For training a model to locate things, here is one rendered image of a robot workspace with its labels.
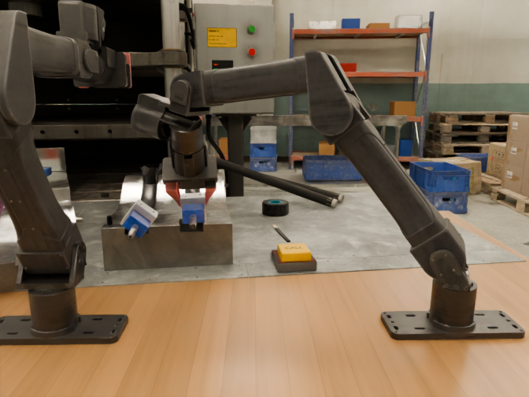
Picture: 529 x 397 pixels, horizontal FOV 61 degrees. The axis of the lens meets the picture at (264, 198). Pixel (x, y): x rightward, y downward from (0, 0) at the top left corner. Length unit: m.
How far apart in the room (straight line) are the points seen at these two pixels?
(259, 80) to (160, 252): 0.42
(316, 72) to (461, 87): 7.40
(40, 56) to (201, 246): 0.47
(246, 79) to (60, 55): 0.27
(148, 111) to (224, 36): 0.98
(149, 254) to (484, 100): 7.53
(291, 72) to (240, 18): 1.10
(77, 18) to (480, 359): 0.80
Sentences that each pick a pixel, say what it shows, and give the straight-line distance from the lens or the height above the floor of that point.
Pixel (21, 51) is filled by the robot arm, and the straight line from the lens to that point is 0.58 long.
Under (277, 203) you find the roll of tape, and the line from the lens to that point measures 1.31.
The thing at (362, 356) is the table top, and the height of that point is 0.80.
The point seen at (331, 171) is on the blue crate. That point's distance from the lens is 4.73.
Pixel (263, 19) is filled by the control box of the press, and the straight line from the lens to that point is 1.79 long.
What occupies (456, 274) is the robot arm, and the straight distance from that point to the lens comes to 0.69.
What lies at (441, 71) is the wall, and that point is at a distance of 7.94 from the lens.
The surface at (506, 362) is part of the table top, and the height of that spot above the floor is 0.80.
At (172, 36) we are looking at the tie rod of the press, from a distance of 1.64.
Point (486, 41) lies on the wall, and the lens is 8.18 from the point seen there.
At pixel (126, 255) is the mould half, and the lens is 0.95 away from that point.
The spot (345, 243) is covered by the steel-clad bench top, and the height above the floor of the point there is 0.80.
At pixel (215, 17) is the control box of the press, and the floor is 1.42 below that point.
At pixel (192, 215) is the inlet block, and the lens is 0.88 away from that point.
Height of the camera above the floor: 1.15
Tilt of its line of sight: 13 degrees down
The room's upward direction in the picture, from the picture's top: straight up
